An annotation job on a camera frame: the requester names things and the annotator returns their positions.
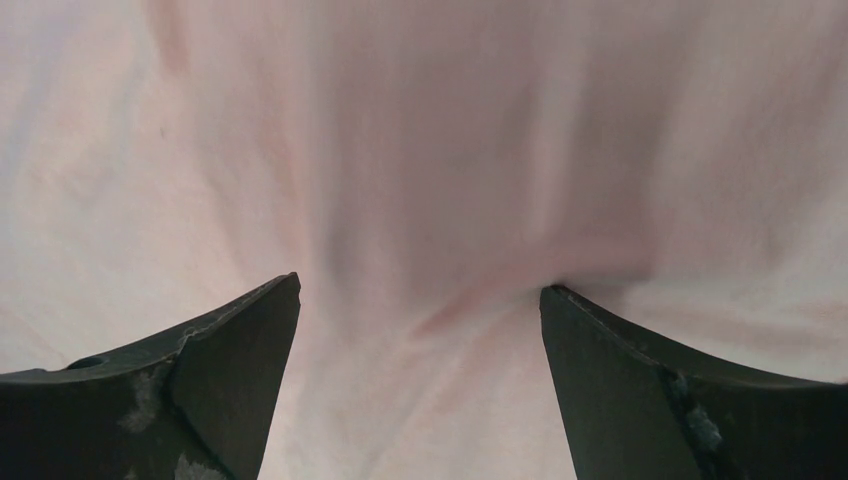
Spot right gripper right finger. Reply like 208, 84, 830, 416
539, 286, 847, 479

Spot pink t shirt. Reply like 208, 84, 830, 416
1, 1, 847, 479

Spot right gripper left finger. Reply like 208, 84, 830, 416
1, 274, 300, 479

